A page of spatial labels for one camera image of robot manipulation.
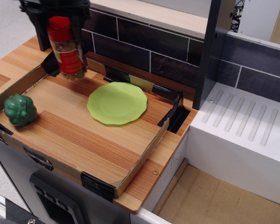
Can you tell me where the green toy bell pepper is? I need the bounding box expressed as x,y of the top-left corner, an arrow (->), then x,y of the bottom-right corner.
4,94 -> 37,126

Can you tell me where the light green plastic plate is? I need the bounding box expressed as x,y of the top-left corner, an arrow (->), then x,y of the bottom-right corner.
87,82 -> 147,125

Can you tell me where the dark grey left post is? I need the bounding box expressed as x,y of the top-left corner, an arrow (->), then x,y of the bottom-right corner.
28,14 -> 54,52

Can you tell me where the white drainboard sink unit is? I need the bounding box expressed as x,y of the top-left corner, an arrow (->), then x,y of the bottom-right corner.
186,83 -> 280,204

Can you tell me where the cardboard fence with black tape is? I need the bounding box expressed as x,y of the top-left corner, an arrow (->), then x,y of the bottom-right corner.
0,46 -> 191,203

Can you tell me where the red-capped basil spice bottle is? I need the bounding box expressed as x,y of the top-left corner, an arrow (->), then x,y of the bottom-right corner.
47,16 -> 86,80

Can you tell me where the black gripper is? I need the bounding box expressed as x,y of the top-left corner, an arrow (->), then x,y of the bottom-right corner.
20,0 -> 91,46

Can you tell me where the light wooden shelf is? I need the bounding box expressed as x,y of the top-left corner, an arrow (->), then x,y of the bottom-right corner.
91,0 -> 208,39

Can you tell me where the dark grey vertical post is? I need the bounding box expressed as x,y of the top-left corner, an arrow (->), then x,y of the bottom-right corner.
193,0 -> 235,110

